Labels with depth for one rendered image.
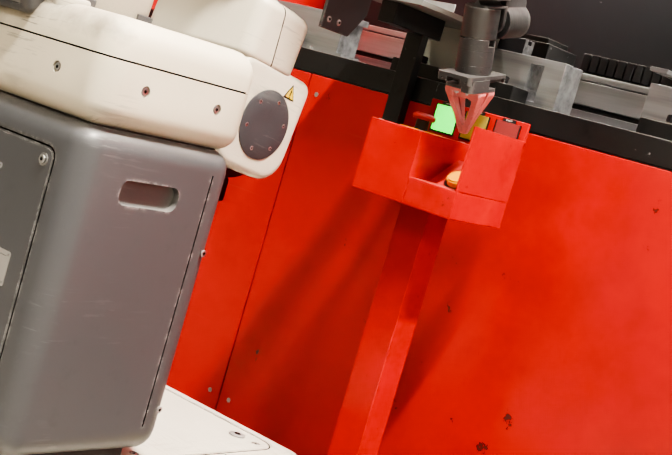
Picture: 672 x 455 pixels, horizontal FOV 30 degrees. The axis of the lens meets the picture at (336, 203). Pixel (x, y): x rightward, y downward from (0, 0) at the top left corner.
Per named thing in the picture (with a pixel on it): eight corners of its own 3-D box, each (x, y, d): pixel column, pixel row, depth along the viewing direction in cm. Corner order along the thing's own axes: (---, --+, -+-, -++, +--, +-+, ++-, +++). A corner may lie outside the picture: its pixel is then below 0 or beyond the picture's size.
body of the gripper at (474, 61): (505, 86, 197) (513, 40, 195) (469, 90, 189) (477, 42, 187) (472, 77, 201) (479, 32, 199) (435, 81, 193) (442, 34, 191)
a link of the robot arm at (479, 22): (458, -4, 191) (488, 3, 188) (484, -4, 196) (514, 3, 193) (452, 40, 193) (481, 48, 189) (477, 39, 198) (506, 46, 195)
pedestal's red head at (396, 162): (351, 186, 204) (381, 81, 202) (405, 197, 216) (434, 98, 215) (448, 219, 191) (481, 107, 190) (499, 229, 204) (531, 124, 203)
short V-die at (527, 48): (441, 36, 246) (445, 22, 246) (450, 40, 248) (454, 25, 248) (521, 54, 233) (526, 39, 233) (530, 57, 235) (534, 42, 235)
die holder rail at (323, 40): (191, 21, 295) (202, -18, 294) (210, 27, 299) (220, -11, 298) (339, 59, 261) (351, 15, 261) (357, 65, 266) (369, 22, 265)
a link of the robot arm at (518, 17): (455, -41, 192) (501, -37, 186) (497, -40, 200) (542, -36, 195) (448, 36, 195) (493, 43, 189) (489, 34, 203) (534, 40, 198)
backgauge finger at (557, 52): (457, 34, 250) (464, 10, 249) (526, 62, 269) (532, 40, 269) (503, 45, 242) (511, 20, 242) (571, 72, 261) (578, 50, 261)
